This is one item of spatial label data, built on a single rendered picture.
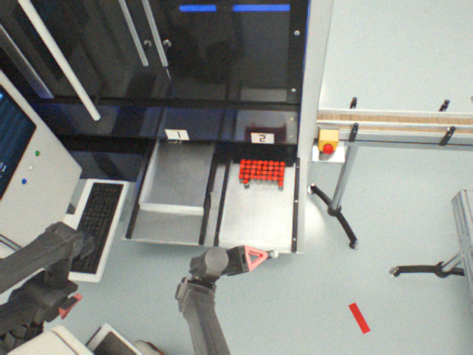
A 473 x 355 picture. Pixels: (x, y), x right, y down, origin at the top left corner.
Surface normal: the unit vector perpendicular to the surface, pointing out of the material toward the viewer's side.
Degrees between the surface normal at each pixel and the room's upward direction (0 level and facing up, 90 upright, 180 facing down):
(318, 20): 90
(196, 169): 0
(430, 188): 0
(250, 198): 0
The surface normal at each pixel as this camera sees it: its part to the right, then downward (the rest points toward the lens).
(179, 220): -0.09, -0.51
